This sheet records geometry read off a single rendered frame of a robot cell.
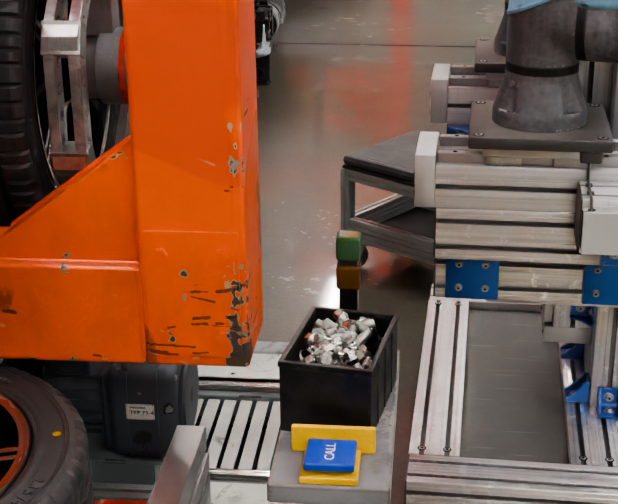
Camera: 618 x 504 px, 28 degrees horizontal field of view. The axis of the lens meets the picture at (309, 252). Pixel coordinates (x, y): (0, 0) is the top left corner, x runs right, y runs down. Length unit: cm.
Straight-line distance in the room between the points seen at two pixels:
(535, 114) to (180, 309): 63
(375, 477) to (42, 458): 45
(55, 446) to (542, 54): 94
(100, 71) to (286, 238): 163
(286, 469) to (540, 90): 71
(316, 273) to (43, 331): 171
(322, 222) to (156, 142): 218
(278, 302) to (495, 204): 141
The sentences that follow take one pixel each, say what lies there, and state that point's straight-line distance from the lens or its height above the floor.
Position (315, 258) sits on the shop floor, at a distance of 366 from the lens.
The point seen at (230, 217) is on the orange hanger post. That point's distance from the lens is 180.
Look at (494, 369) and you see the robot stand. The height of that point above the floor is 21.
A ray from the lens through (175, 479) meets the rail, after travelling 188.
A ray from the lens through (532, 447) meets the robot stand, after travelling 232.
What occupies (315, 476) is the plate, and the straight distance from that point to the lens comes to 174.
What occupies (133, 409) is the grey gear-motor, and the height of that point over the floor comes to 33.
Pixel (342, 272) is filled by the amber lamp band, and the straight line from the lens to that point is 202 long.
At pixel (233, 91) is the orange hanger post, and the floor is 95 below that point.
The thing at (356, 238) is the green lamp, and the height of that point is 66.
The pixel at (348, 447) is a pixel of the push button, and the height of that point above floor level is 48.
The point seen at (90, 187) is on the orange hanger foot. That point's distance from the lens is 185.
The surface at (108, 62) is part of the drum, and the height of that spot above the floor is 87.
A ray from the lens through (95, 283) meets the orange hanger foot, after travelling 189.
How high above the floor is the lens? 139
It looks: 22 degrees down
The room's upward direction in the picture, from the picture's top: 1 degrees counter-clockwise
